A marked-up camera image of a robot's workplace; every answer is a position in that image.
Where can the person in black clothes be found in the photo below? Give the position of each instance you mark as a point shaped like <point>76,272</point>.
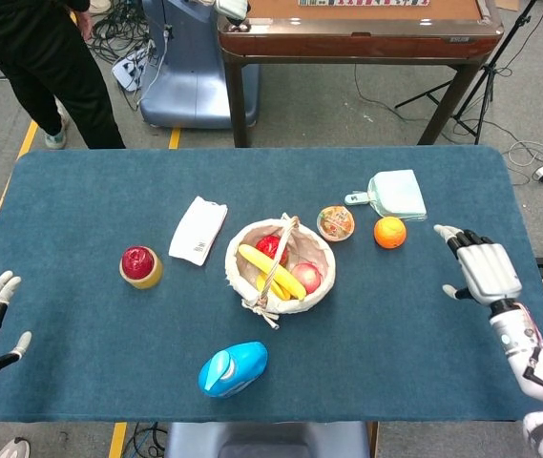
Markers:
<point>47,67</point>

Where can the white paper packet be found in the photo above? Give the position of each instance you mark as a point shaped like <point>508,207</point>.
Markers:
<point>198,230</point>

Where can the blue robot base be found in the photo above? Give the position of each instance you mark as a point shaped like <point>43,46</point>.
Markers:
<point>199,71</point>

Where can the white power strip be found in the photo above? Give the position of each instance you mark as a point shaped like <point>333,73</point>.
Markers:
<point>130,69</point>

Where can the yellow banana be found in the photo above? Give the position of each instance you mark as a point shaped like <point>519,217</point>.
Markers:
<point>276,274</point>

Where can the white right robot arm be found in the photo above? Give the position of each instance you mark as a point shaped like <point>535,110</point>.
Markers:
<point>533,367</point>

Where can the blue detergent bottle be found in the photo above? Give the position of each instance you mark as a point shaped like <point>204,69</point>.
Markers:
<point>233,368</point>

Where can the white woven fruit basket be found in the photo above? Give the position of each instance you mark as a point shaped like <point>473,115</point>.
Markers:
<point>280,267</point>

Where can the grey shoe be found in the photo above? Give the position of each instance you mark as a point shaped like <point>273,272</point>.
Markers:
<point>13,448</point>

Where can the pink peach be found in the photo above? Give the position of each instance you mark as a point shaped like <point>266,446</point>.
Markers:
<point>307,276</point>

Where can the red apple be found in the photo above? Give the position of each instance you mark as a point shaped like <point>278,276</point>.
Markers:
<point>271,248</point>

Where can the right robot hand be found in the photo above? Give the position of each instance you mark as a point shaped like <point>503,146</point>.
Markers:
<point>488,269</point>

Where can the brown mahjong table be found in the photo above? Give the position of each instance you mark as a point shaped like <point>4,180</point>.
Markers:
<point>361,43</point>

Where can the orange fruit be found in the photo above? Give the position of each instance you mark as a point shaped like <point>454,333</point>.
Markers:
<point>390,232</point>

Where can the black tripod stand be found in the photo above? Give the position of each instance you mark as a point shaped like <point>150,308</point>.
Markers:
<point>478,81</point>

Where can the jelly cup with printed lid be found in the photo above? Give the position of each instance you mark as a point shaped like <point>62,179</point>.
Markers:
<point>335,223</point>

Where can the blue table cloth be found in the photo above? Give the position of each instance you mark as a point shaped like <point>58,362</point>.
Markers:
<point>271,334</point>

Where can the light blue dustpan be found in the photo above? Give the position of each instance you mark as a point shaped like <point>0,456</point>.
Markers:
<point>392,194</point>

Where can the blue-grey robot chest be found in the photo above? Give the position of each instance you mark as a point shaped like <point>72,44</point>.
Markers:
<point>268,440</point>

